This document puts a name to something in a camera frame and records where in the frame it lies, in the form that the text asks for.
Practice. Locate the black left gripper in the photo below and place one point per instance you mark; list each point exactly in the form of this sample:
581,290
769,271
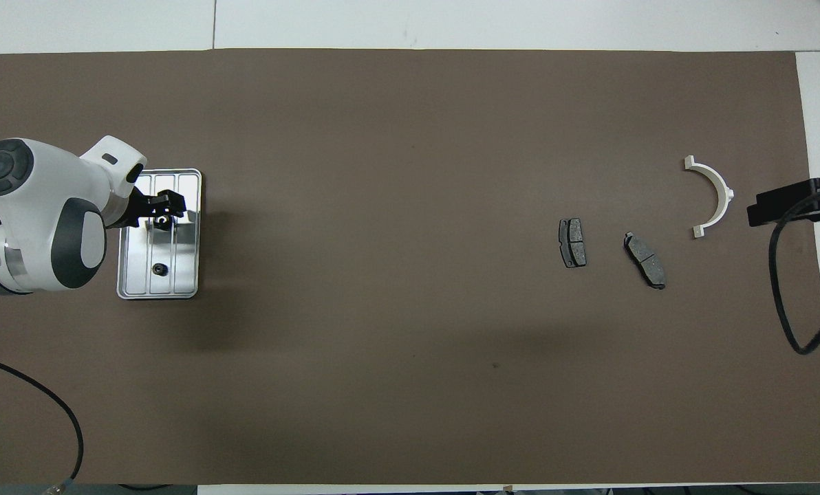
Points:
135,207

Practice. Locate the small black round part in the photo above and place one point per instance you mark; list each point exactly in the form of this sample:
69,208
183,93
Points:
163,222

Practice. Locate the small black bearing gear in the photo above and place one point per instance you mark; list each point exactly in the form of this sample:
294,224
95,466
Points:
158,269

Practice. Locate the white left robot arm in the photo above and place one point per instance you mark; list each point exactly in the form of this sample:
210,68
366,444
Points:
38,213

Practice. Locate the silver metal tray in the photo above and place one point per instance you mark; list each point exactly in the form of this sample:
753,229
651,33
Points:
183,261

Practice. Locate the tapered dark grey brake pad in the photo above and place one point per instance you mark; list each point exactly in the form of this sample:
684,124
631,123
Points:
644,260

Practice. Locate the rectangular dark grey brake pad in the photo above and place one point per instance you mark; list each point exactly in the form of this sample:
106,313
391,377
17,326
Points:
573,243

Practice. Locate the brown table mat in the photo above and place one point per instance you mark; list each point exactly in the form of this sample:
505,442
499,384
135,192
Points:
410,309

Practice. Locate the white semicircular plastic bracket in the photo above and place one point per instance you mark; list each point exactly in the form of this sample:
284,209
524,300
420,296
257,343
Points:
719,185

